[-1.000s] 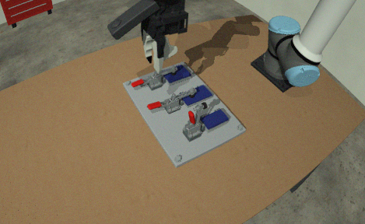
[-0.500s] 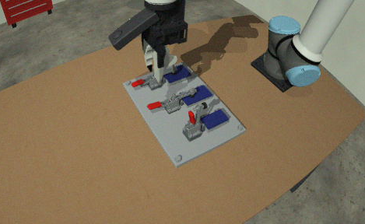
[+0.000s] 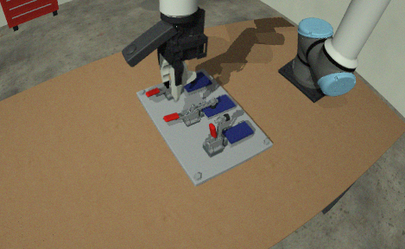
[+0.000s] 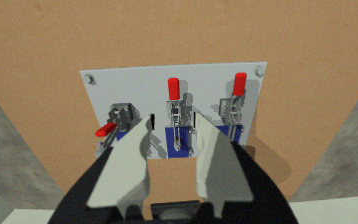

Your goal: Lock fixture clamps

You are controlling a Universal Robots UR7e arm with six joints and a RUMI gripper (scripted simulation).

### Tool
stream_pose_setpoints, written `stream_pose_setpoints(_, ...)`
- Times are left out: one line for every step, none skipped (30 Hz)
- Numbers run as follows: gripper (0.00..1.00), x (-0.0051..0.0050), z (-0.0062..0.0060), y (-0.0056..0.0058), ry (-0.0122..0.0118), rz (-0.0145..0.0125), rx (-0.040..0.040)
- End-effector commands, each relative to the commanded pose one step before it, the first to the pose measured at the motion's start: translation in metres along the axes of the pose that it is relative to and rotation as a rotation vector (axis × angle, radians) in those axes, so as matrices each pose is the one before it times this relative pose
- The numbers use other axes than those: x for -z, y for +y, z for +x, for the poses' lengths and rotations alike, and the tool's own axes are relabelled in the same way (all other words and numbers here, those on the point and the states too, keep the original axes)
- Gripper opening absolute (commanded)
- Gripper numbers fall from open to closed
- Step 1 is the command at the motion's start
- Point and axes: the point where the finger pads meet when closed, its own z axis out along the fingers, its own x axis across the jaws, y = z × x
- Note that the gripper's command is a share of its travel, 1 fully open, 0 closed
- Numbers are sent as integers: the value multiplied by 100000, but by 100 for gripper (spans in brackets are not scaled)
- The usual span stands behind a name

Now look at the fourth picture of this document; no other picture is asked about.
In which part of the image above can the grey toggle clamp with red handle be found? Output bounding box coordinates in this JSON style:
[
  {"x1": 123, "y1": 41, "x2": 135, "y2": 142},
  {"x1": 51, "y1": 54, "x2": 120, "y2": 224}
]
[
  {"x1": 94, "y1": 103, "x2": 134, "y2": 158},
  {"x1": 219, "y1": 73, "x2": 247, "y2": 141}
]

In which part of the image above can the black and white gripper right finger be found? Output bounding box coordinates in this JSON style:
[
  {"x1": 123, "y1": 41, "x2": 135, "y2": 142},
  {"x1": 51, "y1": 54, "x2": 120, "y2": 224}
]
[{"x1": 194, "y1": 111, "x2": 299, "y2": 224}]

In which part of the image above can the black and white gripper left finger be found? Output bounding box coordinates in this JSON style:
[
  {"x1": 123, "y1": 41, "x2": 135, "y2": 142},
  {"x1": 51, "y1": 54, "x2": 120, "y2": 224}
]
[{"x1": 47, "y1": 113, "x2": 155, "y2": 224}]

